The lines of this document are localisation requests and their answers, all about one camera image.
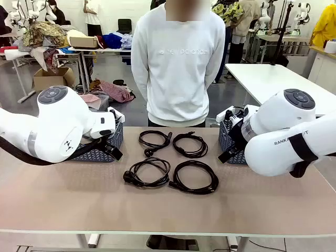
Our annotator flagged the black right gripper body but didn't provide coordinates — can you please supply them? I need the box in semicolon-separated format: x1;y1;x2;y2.
226;111;247;155

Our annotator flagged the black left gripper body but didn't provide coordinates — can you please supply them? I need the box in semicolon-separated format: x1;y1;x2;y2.
98;135;118;155

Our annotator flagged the black power cable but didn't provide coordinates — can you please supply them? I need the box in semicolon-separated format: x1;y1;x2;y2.
122;157;171;188
138;130;173;158

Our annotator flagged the black thin cable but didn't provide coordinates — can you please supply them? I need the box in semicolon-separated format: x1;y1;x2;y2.
172;132;209;159
168;160;219;196

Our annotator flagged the blue lattice plastic basket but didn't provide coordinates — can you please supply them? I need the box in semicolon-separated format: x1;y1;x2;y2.
218;120;249;165
70;120;124;164

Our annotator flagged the pink checked cloth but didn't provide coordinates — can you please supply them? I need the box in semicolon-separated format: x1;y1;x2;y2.
79;93;101;109

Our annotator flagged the red plaid cloth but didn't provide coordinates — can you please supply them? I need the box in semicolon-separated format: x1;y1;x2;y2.
89;78;137;103

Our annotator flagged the empty white table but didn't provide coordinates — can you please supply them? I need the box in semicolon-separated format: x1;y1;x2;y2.
225;63;336;118

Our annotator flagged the open brown cardboard box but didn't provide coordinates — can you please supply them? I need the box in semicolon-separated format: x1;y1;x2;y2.
32;67;76;91

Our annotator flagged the white table leg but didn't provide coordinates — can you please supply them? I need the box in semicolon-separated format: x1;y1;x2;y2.
227;234;249;252
77;233;101;249

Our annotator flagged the person in white sweatshirt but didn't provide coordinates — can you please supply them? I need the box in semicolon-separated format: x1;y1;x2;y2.
131;0;227;128

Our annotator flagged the white table with clothes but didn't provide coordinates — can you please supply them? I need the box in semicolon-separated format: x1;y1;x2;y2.
0;46;132;104

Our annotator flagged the black flat floor item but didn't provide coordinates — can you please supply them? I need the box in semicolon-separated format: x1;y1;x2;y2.
146;234;200;251

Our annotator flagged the heap of blue clothes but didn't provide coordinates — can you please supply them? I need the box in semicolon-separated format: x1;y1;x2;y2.
100;32;134;50

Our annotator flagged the grey table with robots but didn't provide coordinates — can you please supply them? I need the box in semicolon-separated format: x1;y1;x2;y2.
253;34;312;64

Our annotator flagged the beige closed cardboard box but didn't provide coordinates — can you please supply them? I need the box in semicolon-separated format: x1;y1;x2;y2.
68;36;99;49

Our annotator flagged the black tripod pole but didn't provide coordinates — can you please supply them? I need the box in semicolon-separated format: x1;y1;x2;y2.
270;0;293;66

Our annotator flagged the white cabinet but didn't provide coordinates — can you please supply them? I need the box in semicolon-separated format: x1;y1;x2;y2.
307;46;336;85

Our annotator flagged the person in beige top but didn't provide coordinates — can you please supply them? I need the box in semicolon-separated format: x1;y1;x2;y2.
230;0;262;64

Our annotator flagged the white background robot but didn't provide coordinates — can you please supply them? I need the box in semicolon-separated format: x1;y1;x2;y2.
258;0;272;36
27;0;57;25
293;1;312;36
9;0;30;27

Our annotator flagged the person in floral shirt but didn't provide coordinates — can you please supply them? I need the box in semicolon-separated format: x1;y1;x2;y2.
212;0;246;85

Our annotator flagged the black office chair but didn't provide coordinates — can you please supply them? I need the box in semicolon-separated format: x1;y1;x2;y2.
116;18;133;35

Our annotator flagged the pile of patterned clothes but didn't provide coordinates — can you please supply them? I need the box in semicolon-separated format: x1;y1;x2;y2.
22;20;70;74

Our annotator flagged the person in white t-shirt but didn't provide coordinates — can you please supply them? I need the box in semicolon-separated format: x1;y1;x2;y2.
83;0;103;38

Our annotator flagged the person in yellow jacket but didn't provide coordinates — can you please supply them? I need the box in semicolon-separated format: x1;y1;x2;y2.
310;3;336;48

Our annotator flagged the person in dark clothes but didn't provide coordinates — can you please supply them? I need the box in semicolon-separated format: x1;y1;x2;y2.
46;0;72;26

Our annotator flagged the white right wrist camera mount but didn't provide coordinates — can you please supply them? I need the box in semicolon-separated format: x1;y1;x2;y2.
217;104;245;123

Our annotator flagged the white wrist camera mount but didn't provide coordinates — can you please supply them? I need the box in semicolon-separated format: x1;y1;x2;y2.
217;104;245;123
107;107;125;124

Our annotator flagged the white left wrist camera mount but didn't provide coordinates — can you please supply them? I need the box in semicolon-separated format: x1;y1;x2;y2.
107;107;125;124

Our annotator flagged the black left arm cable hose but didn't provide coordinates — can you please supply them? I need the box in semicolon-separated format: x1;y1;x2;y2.
0;135;109;167

